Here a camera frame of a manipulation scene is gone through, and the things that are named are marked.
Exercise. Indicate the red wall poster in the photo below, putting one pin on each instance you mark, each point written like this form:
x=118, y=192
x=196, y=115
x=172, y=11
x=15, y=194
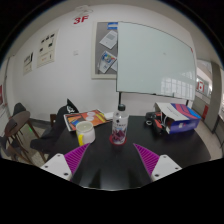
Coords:
x=1, y=95

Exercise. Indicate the blue and white carton box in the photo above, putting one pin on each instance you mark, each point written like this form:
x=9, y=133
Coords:
x=181, y=118

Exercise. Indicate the round brown side table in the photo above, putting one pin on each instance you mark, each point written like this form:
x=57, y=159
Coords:
x=20, y=119

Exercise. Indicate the clear black-capped drink bottle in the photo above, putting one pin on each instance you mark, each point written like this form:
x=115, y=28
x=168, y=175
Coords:
x=120, y=126

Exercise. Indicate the flat round red coaster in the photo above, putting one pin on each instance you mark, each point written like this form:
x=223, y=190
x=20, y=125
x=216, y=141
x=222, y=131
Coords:
x=111, y=140

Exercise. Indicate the brown wooden chair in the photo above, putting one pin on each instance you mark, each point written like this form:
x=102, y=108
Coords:
x=52, y=119

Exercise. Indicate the red and white flag sign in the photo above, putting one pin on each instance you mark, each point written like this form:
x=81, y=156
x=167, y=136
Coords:
x=200, y=86

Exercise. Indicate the red floor number sign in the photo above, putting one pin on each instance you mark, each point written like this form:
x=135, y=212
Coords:
x=81, y=19

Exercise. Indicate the small white wall poster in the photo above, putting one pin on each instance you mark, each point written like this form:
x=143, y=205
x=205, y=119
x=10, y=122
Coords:
x=28, y=63

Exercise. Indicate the large glass whiteboard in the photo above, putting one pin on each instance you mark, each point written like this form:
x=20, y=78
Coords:
x=153, y=60

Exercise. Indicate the grey framed notice board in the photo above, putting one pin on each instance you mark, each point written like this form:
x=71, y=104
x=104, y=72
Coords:
x=105, y=50

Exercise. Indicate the small white flat box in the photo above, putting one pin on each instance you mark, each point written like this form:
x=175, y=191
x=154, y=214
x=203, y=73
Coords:
x=108, y=115

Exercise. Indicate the black and red device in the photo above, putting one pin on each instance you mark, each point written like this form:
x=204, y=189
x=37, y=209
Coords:
x=155, y=121

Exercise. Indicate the large white wall poster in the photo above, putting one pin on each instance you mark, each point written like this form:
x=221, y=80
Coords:
x=47, y=49

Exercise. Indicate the colourful printed book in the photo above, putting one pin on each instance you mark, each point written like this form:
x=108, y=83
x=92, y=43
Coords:
x=83, y=119

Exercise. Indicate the dark padded chair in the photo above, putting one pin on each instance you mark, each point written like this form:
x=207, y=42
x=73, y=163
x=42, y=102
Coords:
x=18, y=108

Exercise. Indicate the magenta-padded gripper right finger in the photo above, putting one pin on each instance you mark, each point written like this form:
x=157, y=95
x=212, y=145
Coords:
x=148, y=158

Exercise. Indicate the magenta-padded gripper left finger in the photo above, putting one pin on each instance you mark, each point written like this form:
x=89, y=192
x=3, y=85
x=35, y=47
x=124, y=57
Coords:
x=76, y=156

